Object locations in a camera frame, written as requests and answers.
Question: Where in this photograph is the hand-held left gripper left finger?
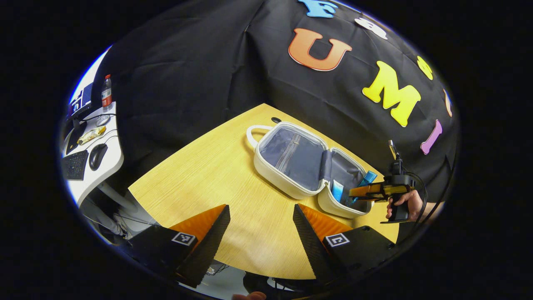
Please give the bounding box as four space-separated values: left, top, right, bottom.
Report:
121 204 231 289

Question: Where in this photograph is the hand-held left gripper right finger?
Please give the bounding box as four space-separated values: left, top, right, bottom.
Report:
293 203 397 286

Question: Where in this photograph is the teal bottle with blue cap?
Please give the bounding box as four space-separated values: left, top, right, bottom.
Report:
348 170 378 205

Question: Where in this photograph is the white suitcase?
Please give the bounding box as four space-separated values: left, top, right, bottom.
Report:
247 122 377 220

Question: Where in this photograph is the white desk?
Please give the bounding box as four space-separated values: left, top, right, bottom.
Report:
62 101 138 234

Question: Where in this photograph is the black computer mouse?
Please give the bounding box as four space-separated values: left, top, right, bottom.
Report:
89 144 108 171

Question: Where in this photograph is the black keyboard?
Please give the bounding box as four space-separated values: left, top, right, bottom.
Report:
62 150 89 181

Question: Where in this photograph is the yellow snack packet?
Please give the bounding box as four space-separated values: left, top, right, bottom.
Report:
77 126 107 145

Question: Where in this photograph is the black backdrop cloth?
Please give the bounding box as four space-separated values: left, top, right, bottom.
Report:
90 0 461 209

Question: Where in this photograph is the clear water bottle red label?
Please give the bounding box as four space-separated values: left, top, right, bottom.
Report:
102 75 113 112

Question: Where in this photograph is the black computer monitor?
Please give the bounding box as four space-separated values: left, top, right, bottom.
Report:
66 81 94 155

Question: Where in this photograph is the black cable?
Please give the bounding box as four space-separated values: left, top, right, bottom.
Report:
402 171 429 228

